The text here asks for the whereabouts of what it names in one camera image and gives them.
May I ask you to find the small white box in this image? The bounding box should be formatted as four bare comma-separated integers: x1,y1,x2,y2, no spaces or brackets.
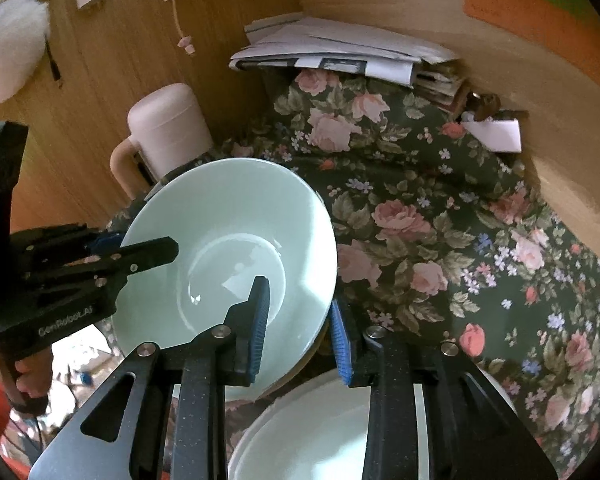
462,92,528,153

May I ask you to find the dark floral cloth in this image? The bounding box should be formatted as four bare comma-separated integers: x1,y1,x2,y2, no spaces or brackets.
100,67,600,480

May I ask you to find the pink earphone cable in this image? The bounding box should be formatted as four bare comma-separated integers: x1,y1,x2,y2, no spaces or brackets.
162,0,197,56

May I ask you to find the stack of white papers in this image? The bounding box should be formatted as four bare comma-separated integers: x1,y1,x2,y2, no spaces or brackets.
229,16,461,87

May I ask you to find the orange sticky note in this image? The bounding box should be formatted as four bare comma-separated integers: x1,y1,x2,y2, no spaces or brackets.
462,0,600,88

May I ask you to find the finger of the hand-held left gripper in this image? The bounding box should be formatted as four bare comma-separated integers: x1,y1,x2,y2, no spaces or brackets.
97,236,180,282
87,234,126,255

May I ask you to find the light green plate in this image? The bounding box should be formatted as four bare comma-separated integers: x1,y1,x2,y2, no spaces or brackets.
228,367,518,480

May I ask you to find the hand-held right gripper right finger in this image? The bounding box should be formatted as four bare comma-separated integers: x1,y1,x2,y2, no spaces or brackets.
328,300,558,480

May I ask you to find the stack of booklets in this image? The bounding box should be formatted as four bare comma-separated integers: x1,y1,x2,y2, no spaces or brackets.
412,60,473,116

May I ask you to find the white fluffy puff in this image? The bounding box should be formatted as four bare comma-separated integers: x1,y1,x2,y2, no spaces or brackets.
0,0,51,105

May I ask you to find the person's left hand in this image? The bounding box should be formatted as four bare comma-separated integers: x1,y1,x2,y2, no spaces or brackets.
15,349,54,401

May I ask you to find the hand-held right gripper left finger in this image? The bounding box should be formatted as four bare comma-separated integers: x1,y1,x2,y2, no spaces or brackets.
28,275,272,480

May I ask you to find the pink mug with lid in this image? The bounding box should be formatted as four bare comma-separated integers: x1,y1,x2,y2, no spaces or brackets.
110,83,215,200

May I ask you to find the light green bowl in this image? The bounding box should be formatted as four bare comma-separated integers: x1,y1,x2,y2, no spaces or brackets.
120,157,338,395

